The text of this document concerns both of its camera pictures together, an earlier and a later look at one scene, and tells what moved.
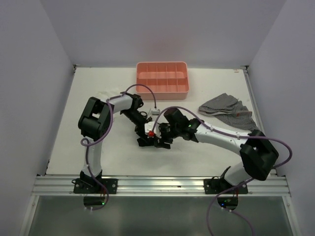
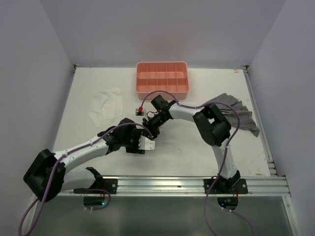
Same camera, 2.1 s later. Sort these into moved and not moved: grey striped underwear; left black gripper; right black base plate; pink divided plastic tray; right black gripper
Moved: right black gripper; left black gripper
Not moved: grey striped underwear; pink divided plastic tray; right black base plate
